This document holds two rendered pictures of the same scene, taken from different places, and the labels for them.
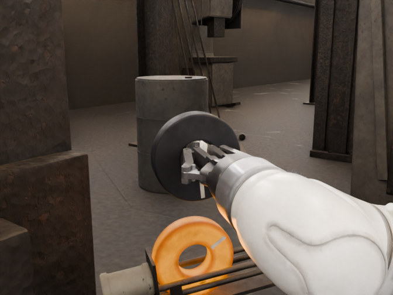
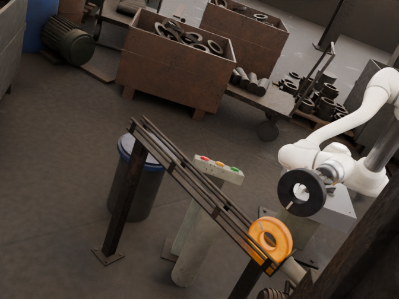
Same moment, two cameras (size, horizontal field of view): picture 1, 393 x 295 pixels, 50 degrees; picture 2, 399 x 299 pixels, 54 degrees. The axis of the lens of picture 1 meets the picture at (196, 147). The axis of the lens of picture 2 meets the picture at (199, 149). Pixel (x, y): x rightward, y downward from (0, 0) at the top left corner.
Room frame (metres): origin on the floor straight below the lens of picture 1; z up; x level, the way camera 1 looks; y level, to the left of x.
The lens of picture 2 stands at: (1.69, 0.58, 1.51)
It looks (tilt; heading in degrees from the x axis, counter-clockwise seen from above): 29 degrees down; 228
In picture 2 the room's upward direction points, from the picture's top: 22 degrees clockwise
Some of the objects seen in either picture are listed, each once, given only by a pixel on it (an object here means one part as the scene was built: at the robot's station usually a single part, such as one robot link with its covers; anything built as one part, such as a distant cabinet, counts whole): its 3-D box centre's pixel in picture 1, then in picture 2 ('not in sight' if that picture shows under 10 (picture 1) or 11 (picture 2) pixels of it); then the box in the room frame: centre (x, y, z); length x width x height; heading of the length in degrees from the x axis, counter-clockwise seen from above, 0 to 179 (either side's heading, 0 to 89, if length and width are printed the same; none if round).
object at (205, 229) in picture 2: not in sight; (199, 241); (0.61, -0.38, 0.26); 0.12 x 0.12 x 0.52
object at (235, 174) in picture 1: (255, 196); (329, 173); (0.48, -0.07, 0.91); 0.09 x 0.06 x 0.09; 108
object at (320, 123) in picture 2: not in sight; (322, 103); (-2.13, -2.01, 0.22); 1.20 x 0.81 x 0.44; 138
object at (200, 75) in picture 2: not in sight; (175, 63); (-0.26, -2.36, 0.33); 0.93 x 0.73 x 0.66; 150
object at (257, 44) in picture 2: not in sight; (237, 38); (-1.70, -3.34, 0.38); 1.03 x 0.83 x 0.75; 146
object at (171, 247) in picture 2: not in sight; (198, 210); (0.54, -0.53, 0.31); 0.24 x 0.16 x 0.62; 143
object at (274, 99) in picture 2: not in sight; (252, 70); (-0.91, -2.06, 0.48); 1.18 x 0.65 x 0.96; 133
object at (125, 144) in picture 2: not in sight; (138, 178); (0.69, -0.91, 0.22); 0.32 x 0.32 x 0.43
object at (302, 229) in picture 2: not in sight; (296, 219); (-0.25, -0.48, 0.16); 0.40 x 0.40 x 0.31; 50
